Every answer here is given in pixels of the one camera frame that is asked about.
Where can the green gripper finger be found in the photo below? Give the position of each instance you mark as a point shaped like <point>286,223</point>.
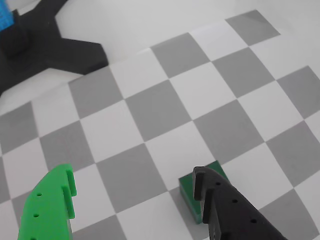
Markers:
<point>47,207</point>

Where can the grey white checkerboard mat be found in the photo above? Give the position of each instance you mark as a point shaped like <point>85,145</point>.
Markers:
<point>160,120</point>

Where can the dark green cube dice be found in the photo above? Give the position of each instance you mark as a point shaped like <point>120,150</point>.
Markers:
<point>187,190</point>

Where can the blue plastic part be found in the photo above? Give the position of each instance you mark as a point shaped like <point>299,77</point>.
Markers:
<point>5,15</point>

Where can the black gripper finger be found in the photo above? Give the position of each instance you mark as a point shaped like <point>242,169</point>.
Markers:
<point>230,215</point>

